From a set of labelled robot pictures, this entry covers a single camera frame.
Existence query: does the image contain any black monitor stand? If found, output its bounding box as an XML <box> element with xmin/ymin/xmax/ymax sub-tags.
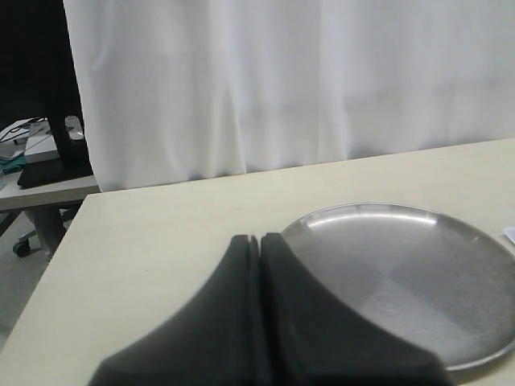
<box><xmin>14</xmin><ymin>1</ymin><xmax>93</xmax><ymax>188</ymax></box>

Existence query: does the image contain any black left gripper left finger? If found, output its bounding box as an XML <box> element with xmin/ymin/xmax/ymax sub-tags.
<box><xmin>89</xmin><ymin>236</ymin><xmax>269</xmax><ymax>385</ymax></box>

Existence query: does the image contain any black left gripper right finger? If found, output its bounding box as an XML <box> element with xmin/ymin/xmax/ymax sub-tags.
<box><xmin>260</xmin><ymin>233</ymin><xmax>452</xmax><ymax>385</ymax></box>

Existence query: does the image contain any round stainless steel plate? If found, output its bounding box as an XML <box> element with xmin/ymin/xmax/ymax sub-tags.
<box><xmin>282</xmin><ymin>203</ymin><xmax>514</xmax><ymax>372</ymax></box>

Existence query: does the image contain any printed paper game board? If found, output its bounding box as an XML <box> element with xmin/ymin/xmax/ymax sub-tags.
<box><xmin>503</xmin><ymin>227</ymin><xmax>515</xmax><ymax>244</ymax></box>

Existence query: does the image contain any grey side desk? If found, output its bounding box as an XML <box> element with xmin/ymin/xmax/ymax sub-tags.
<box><xmin>0</xmin><ymin>174</ymin><xmax>101</xmax><ymax>258</ymax></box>

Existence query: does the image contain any white box on desk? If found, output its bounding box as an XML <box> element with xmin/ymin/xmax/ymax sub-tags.
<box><xmin>24</xmin><ymin>121</ymin><xmax>60</xmax><ymax>164</ymax></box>

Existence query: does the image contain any white backdrop curtain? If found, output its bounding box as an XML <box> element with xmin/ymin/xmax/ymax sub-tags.
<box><xmin>64</xmin><ymin>1</ymin><xmax>514</xmax><ymax>191</ymax></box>

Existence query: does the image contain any office chair caster base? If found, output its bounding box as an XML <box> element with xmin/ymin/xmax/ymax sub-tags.
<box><xmin>13</xmin><ymin>206</ymin><xmax>68</xmax><ymax>258</ymax></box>

